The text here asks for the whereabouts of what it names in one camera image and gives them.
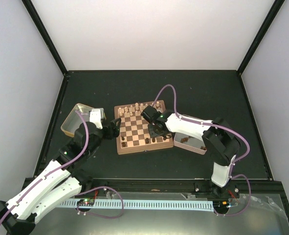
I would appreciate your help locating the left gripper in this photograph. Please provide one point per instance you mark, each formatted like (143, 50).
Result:
(115, 129)

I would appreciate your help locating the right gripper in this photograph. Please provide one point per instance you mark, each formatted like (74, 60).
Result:
(153, 134)

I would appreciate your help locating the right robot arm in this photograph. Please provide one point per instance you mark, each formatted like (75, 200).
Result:
(221, 144)

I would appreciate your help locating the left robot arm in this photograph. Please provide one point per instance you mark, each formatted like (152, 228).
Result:
(62, 179)

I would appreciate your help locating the wooden chess board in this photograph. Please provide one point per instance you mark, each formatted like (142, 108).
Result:
(135, 130)

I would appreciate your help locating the small circuit board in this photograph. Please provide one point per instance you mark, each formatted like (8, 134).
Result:
(86, 202)

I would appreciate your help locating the pink metal tin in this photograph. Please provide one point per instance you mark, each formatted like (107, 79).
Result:
(192, 144)

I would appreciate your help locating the gold metal tin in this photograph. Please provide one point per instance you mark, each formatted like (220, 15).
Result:
(73, 121)

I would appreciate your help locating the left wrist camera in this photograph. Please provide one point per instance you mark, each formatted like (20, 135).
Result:
(94, 115)

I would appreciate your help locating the blue cable duct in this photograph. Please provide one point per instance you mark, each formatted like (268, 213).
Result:
(127, 204)

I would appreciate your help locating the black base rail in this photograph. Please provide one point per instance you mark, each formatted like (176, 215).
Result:
(200, 188)

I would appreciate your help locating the black frame post left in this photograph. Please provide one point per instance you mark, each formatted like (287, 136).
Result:
(28, 4)

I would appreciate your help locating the black frame post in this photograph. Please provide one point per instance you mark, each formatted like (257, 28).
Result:
(271, 15)
(28, 4)

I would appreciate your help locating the black frame post right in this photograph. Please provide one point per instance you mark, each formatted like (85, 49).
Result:
(271, 15)

